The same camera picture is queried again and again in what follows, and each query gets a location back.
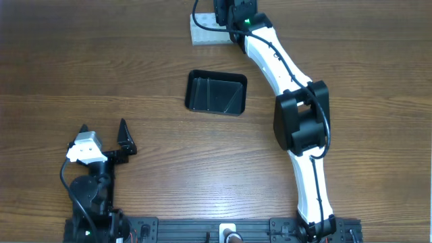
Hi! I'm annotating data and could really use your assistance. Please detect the black tray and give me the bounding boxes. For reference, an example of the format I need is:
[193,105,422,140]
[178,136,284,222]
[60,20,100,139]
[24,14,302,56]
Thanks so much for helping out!
[184,69,248,117]

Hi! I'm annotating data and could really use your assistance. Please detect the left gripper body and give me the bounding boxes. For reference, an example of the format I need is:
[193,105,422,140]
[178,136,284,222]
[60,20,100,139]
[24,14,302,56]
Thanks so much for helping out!
[101,145,138,165]

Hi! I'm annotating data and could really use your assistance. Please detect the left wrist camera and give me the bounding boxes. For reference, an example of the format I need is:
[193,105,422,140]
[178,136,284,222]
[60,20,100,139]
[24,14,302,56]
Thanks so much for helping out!
[65,130,108,165]

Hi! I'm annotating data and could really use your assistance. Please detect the black cable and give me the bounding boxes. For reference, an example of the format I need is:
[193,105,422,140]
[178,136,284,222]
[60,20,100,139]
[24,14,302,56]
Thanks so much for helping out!
[59,158,101,243]
[191,0,332,161]

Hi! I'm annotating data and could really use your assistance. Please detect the white test tube rack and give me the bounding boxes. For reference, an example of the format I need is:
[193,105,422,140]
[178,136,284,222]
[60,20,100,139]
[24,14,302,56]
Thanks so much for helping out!
[190,12,236,47]

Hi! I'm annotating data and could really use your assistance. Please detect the mounting rail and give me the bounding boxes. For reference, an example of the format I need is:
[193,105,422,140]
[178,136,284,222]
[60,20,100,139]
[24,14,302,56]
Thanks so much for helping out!
[63,217,364,243]

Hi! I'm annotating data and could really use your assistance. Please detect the clear test tube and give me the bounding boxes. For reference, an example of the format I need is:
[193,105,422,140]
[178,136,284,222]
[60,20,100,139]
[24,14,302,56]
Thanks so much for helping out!
[192,78,203,111]
[205,79,212,111]
[224,84,244,113]

